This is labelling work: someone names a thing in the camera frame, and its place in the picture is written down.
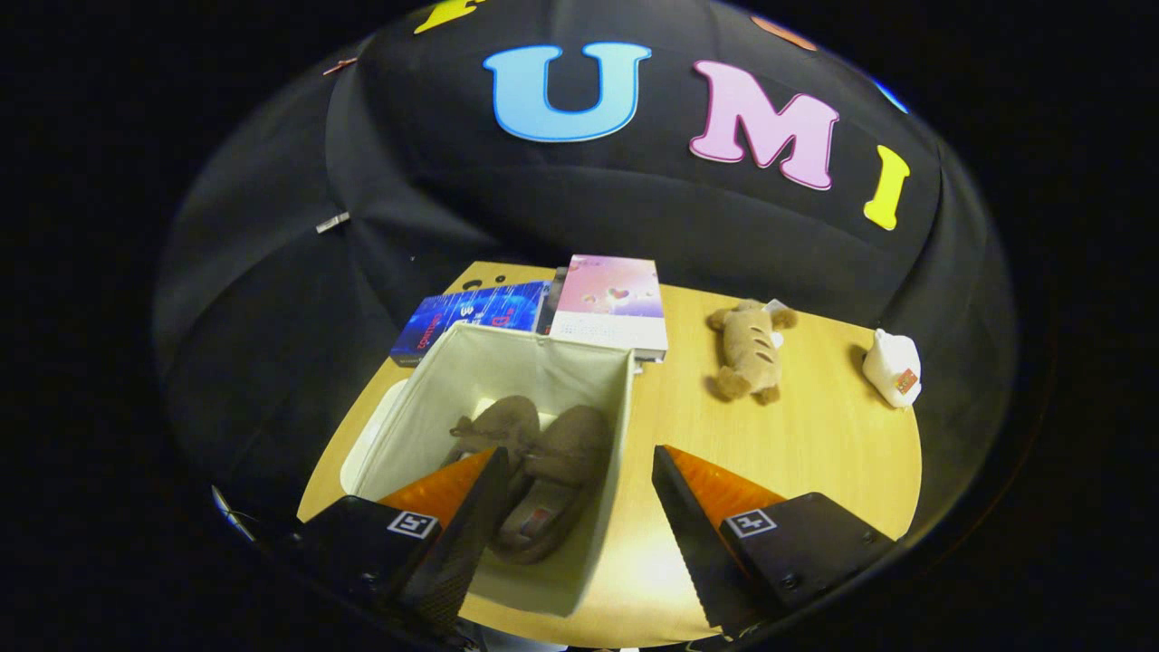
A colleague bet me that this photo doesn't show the brown fuzzy shoe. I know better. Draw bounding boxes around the brown fuzzy shoe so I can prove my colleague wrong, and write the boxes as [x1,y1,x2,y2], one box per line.
[448,395,541,481]
[493,405,614,565]

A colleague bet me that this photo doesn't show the black backdrop cloth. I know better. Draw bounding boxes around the black backdrop cloth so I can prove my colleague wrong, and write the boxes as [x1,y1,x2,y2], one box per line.
[154,0,1020,580]

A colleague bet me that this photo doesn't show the white plush toy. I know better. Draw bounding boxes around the white plush toy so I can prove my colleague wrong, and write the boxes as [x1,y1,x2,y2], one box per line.
[860,328,924,410]

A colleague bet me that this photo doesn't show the blue book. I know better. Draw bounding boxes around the blue book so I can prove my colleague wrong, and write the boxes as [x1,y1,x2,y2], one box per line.
[389,279,551,369]

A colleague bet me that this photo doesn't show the brown bread plush toy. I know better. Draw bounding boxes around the brown bread plush toy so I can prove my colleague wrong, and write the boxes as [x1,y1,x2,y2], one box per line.
[706,299,800,406]

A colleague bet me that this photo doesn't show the dark grey book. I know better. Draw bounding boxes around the dark grey book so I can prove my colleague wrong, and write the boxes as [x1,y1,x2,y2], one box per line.
[534,267,570,337]

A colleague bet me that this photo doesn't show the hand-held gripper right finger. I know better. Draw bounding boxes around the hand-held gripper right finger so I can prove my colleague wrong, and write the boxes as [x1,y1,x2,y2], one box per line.
[652,444,897,635]

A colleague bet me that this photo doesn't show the pink book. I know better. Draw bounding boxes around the pink book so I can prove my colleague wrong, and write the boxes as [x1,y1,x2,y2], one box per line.
[548,254,669,363]

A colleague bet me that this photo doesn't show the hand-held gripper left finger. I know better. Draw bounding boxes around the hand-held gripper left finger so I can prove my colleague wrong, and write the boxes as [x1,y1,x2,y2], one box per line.
[290,446,510,635]

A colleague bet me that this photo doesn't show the cream fabric storage box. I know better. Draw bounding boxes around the cream fabric storage box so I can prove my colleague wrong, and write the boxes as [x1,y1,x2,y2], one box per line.
[349,321,637,618]

